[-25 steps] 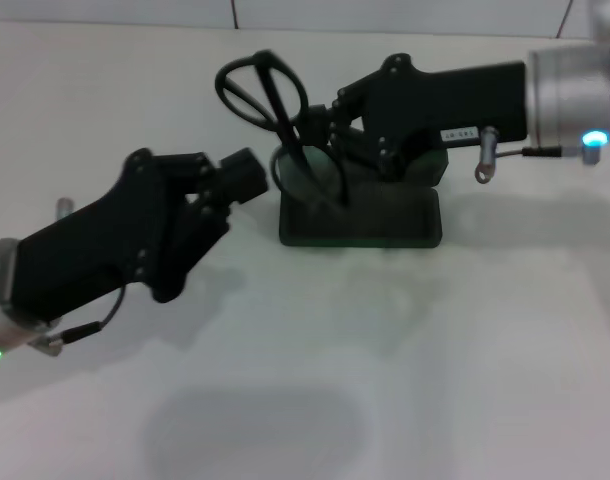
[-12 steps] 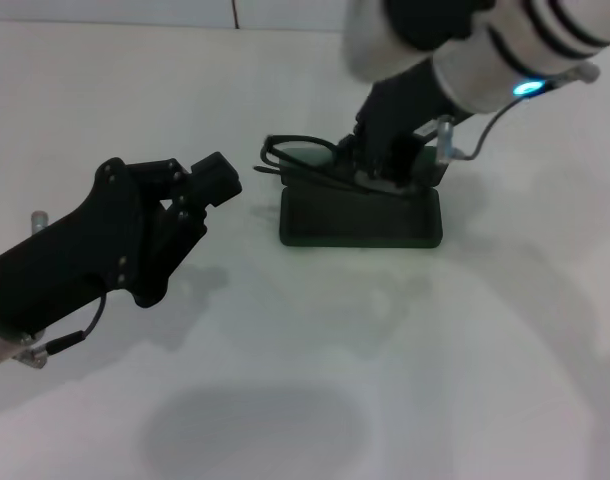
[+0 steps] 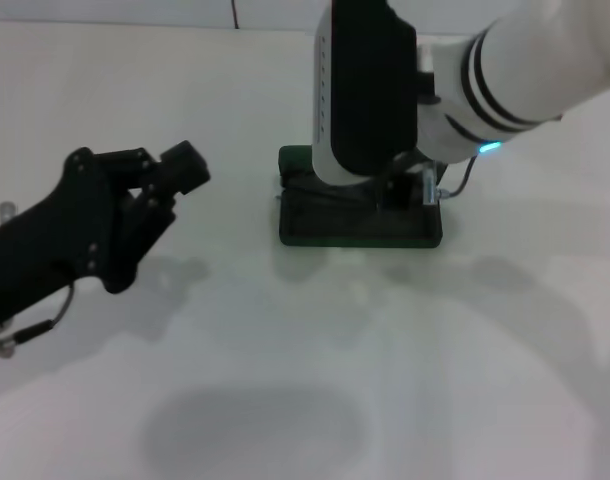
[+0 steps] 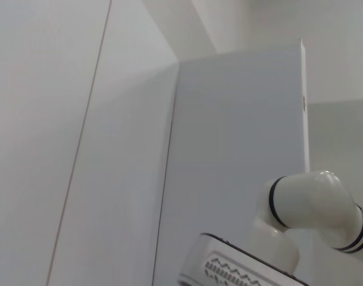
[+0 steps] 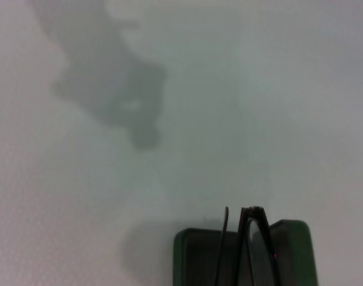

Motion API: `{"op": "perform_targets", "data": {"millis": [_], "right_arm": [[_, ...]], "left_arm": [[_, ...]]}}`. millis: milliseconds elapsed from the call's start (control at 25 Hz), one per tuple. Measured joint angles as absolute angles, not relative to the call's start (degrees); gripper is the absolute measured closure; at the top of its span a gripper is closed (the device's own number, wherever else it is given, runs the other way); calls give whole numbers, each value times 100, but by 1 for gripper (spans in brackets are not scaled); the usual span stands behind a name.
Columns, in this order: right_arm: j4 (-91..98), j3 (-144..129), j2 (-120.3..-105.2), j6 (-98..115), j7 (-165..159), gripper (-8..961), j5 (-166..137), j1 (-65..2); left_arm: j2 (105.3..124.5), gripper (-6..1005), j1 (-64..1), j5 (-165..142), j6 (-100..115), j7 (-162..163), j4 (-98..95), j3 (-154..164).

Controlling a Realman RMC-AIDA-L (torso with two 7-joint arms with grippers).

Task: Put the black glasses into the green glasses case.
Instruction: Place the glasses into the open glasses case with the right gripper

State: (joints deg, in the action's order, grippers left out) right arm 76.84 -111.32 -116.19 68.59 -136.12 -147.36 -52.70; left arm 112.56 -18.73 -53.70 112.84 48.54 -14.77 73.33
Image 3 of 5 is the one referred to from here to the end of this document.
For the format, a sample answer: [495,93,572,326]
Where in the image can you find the green glasses case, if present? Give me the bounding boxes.
[277,144,445,250]

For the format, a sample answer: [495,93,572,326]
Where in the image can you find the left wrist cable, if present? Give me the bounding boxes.
[0,279,77,359]

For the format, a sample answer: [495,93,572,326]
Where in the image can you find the translucent right wrist connector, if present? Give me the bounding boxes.
[421,163,439,207]

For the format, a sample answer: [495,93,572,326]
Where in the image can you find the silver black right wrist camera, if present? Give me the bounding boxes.
[312,0,420,185]

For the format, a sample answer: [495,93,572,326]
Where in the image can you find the wrist cable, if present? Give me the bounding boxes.
[434,153,481,201]
[0,279,77,359]

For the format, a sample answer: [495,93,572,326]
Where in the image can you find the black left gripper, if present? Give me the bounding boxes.
[0,141,211,321]

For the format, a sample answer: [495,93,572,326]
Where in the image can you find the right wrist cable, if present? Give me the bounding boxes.
[434,153,481,201]

